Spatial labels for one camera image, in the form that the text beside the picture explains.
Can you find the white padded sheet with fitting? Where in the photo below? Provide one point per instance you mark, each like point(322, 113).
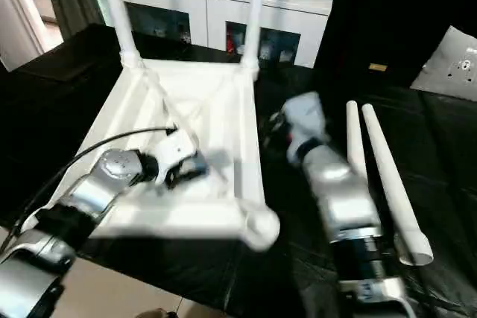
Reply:
point(451, 65)

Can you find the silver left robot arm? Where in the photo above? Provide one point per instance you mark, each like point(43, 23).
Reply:
point(97, 184)

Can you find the black cabinet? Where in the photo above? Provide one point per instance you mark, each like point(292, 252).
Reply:
point(387, 13)

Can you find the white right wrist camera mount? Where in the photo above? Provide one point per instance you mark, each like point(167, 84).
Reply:
point(305, 117)

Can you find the white plastic table leg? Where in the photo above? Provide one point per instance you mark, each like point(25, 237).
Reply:
point(256, 13)
point(115, 5)
point(387, 176)
point(355, 132)

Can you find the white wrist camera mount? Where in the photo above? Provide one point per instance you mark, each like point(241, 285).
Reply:
point(175, 150)
point(305, 117)

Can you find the white plastic table top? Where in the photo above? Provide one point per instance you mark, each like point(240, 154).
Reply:
point(216, 109)

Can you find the black work mat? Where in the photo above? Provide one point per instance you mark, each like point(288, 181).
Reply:
point(59, 94)

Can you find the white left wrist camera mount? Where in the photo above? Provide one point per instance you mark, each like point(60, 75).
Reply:
point(175, 150)

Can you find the small yellow tag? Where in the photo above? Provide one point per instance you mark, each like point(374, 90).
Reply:
point(378, 68)

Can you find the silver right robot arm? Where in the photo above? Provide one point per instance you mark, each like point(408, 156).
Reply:
point(343, 199)

